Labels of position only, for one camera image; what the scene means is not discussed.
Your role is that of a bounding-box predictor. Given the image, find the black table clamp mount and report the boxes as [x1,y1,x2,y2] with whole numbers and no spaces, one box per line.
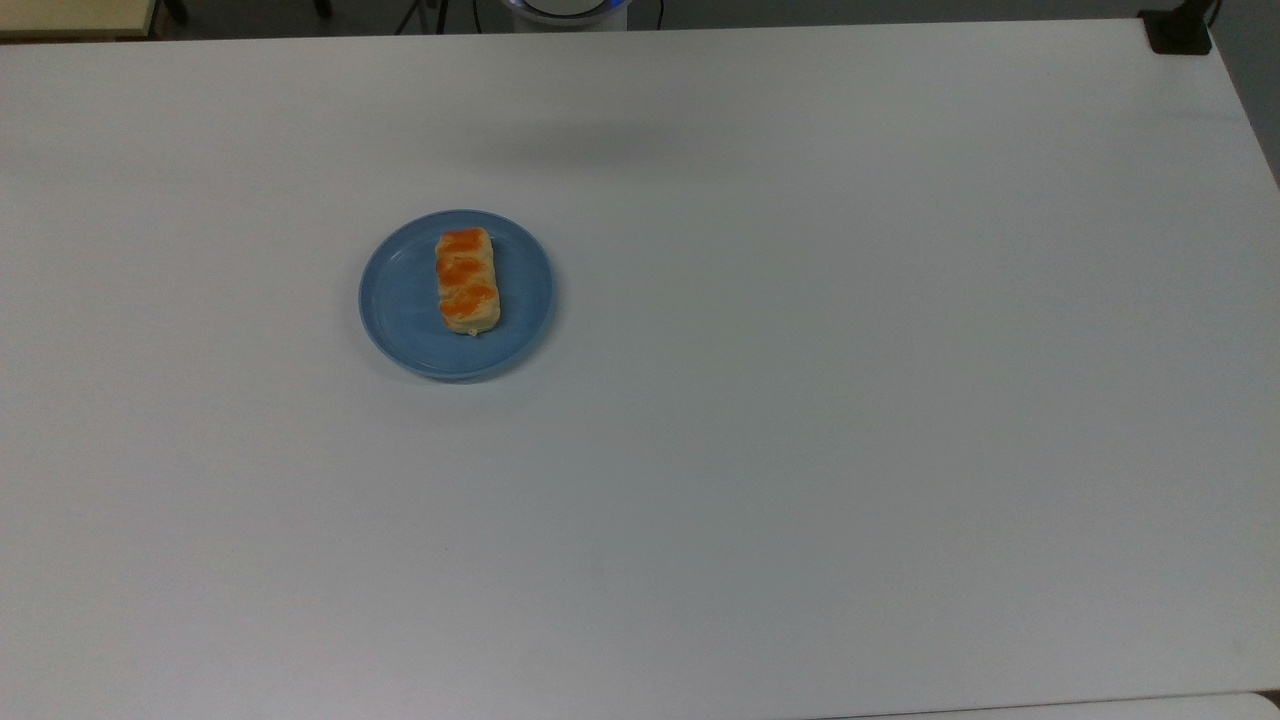
[1138,0,1223,56]

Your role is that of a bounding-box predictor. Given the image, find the black tripod legs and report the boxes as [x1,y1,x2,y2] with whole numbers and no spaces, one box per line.
[393,0,453,36]

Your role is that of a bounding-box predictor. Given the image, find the blue round plate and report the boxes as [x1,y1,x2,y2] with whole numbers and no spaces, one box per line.
[358,209,556,382]

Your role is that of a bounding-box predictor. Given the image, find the orange glazed bread loaf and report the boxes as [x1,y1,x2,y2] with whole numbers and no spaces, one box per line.
[435,227,504,336]

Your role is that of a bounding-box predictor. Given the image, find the light wooden side table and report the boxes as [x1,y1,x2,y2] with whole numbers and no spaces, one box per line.
[0,0,161,41]

